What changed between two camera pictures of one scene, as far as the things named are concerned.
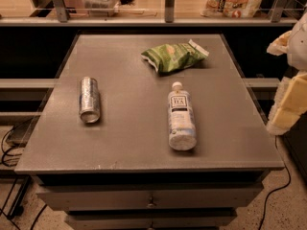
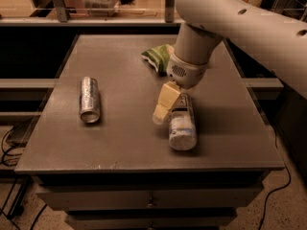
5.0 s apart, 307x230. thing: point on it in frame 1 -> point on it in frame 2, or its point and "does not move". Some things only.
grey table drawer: (149, 198) does not move
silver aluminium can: (89, 100) does not move
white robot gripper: (298, 50) -> (187, 73)
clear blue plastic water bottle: (181, 130) does not move
